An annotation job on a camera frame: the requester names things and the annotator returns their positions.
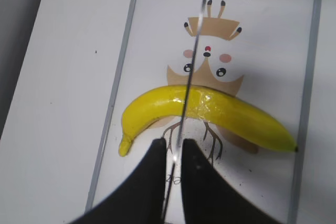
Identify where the grey-handled cleaver knife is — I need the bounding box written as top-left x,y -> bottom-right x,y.
161,0 -> 210,224

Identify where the grey-rimmed deer cutting board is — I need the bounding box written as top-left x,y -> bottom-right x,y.
91,0 -> 321,223

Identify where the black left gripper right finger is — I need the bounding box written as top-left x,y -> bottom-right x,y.
181,138 -> 279,223

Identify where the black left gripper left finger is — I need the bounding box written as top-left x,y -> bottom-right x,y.
73,138 -> 166,223

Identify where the yellow plastic banana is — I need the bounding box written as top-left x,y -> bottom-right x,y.
119,85 -> 298,156

